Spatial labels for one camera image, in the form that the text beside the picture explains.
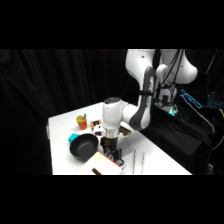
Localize light wooden drawer cabinet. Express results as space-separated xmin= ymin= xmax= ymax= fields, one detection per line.
xmin=75 ymin=151 xmax=123 ymax=176

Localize black robot stand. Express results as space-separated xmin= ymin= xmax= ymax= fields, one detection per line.
xmin=139 ymin=99 xmax=224 ymax=176

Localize orange cup with yellow rim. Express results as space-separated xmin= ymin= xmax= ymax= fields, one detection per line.
xmin=75 ymin=113 xmax=89 ymax=131

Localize dark blue bowl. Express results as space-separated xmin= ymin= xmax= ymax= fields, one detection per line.
xmin=68 ymin=132 xmax=100 ymax=160

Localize red drawer with black handle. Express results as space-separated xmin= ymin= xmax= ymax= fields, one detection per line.
xmin=99 ymin=151 xmax=126 ymax=168

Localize brown white patterned object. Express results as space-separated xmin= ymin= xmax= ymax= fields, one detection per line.
xmin=119 ymin=122 xmax=133 ymax=138

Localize metal tongs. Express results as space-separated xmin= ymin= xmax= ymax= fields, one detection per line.
xmin=132 ymin=149 xmax=146 ymax=176

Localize orange block with blue dot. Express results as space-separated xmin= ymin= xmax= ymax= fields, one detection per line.
xmin=89 ymin=118 xmax=103 ymax=132

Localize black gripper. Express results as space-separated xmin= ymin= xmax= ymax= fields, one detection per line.
xmin=100 ymin=135 xmax=123 ymax=162

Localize black cable bundle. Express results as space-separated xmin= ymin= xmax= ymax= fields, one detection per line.
xmin=155 ymin=49 xmax=185 ymax=108

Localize cyan strip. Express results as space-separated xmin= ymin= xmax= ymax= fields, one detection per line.
xmin=180 ymin=88 xmax=204 ymax=110

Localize yellow cable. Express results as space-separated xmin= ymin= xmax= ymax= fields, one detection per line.
xmin=211 ymin=108 xmax=224 ymax=152

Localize small green light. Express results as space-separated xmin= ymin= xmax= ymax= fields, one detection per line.
xmin=167 ymin=105 xmax=180 ymax=117

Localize teal block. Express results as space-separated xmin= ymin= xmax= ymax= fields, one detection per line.
xmin=67 ymin=132 xmax=80 ymax=146

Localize black curtain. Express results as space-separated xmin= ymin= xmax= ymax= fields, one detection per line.
xmin=0 ymin=49 xmax=224 ymax=176

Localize brown stick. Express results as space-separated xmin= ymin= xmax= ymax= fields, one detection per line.
xmin=91 ymin=167 xmax=103 ymax=176

